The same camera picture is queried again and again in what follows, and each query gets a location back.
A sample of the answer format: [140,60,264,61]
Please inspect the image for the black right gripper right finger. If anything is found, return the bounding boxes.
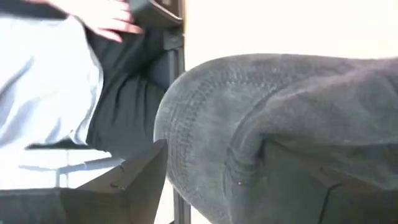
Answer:
[263,143,343,224]

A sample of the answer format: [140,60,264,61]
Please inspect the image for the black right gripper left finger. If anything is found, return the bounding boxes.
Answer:
[77,139,169,224]

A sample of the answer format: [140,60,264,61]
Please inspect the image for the dark grey baseball cap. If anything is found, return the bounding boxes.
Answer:
[153,53,398,224]

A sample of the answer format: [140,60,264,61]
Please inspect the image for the black office chair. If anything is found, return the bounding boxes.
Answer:
[129,0,193,224]

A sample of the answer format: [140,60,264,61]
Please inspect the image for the person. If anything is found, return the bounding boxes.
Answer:
[0,0,184,160]

